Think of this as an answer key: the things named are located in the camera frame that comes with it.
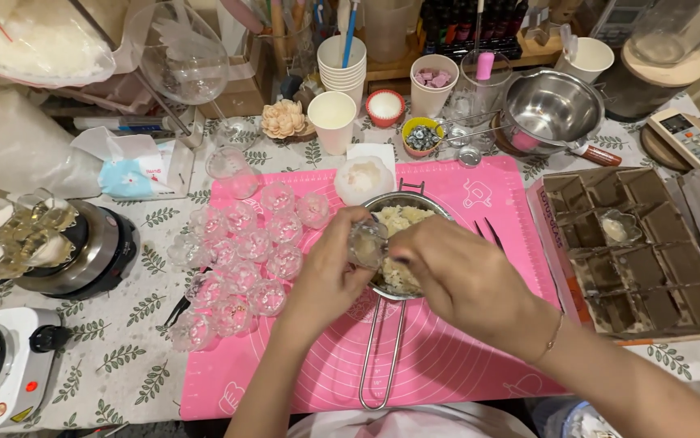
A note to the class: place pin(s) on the plastic bag of wax flakes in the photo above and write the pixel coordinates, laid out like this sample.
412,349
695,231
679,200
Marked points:
33,42

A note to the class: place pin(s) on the rack of dye bottles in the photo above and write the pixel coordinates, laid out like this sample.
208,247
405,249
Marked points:
477,27

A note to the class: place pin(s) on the soft tissue pack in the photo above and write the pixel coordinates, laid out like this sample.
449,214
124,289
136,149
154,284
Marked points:
134,170

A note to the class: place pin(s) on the black round hot plate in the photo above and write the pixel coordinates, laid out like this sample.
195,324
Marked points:
97,255

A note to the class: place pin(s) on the brown cardboard box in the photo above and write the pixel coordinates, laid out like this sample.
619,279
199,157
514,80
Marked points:
237,91

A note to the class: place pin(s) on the clear round glass jar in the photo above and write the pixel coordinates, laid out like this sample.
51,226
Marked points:
231,173

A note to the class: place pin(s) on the black scissors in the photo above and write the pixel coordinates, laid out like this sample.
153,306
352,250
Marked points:
176,310

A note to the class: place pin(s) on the clear plastic measuring jug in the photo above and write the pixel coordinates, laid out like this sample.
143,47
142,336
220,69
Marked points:
389,21

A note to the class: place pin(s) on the white electric hot plate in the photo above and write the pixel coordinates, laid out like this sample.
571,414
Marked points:
3,371

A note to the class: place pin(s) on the peach flower-shaped candle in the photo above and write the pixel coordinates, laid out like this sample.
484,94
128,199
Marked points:
283,118

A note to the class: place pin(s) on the paper cup with pink wax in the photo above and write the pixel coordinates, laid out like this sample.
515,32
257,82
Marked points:
433,91

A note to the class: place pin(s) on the leaf print tablecloth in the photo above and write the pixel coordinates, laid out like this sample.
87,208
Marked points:
125,340

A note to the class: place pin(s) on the group of wax-filled glass cups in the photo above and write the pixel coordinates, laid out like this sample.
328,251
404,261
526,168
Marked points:
21,234

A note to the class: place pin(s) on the stainless steel bowl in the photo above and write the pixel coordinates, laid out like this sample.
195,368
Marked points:
553,112

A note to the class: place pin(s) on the pink silicone baking mat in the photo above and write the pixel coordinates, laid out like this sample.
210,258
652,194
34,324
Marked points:
447,365

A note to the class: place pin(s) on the yellow cup of wick holders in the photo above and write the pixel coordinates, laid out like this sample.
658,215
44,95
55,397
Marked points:
423,137

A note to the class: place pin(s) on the cloudy plastic bag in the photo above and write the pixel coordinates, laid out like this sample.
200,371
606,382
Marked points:
15,146

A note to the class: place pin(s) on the glass beaker with pink stirrer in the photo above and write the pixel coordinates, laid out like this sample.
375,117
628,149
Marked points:
485,79

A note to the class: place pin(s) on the glass flower cup with wax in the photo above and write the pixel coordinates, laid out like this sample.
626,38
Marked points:
618,228

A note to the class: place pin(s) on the cardboard divider box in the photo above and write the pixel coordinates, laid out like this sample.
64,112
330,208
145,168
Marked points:
641,267

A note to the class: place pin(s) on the pale wax flakes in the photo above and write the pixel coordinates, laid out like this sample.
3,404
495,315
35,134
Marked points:
401,218

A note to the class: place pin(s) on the small metal lid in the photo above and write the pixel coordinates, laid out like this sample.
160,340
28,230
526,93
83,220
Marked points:
469,157

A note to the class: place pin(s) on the white paper cup with spoon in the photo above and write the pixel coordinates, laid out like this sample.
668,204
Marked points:
587,61

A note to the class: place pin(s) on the small clear glass candle cup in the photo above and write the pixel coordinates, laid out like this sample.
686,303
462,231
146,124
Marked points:
367,246

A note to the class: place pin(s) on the large clear wine glass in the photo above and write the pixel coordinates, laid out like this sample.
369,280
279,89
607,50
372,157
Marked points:
179,55

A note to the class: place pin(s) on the cluster of empty glass cups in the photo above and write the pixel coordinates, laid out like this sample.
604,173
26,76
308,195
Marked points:
246,261

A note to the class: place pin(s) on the person's right fingers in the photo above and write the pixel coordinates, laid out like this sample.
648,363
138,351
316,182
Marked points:
413,246

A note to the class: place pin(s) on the blue stirring stick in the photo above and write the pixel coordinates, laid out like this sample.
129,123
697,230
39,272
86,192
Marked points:
350,33

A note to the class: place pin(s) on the white glue tube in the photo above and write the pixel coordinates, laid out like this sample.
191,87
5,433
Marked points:
119,123

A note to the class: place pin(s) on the person's right hand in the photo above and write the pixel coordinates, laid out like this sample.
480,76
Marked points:
471,280

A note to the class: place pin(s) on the glass jar with wooden lid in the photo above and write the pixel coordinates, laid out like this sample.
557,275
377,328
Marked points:
647,79

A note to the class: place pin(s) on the person's white apron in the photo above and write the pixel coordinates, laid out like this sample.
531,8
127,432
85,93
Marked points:
410,424

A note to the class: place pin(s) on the black tweezers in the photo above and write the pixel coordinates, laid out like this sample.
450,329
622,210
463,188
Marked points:
491,234

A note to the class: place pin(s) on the white remote control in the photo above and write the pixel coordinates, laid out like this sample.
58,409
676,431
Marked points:
687,137

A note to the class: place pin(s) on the person's left fingers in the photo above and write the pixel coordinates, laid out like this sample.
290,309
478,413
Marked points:
356,214

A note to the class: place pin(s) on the brown marker pen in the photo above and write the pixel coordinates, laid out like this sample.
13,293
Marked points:
596,155

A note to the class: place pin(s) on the stack of white paper cups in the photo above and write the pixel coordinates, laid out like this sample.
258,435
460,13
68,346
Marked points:
341,70

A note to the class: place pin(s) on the red silicone cupcake liner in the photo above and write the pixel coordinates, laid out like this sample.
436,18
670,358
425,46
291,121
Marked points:
385,108

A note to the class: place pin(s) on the person's left hand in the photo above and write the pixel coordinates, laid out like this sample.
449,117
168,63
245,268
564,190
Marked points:
319,280

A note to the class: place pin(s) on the round wooden coaster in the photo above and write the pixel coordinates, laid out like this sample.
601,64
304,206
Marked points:
657,152

